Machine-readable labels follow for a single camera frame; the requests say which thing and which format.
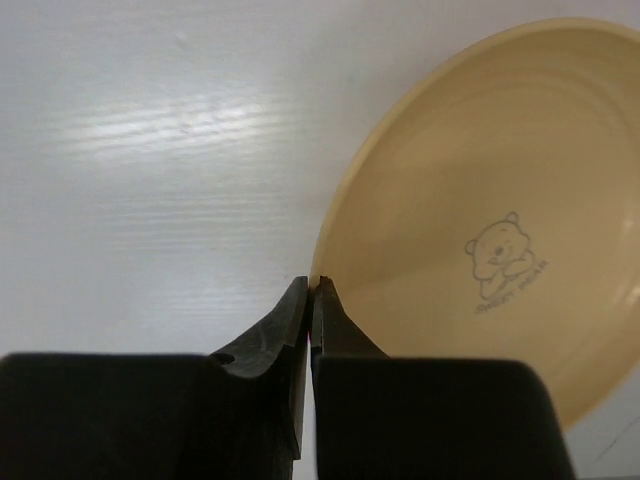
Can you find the orange plate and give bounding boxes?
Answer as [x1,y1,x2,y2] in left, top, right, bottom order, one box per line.
[311,18,639,427]

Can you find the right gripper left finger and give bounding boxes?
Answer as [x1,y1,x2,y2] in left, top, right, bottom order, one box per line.
[1,277,308,479]

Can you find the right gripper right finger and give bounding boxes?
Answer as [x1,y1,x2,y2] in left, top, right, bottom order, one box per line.
[310,277,574,479]

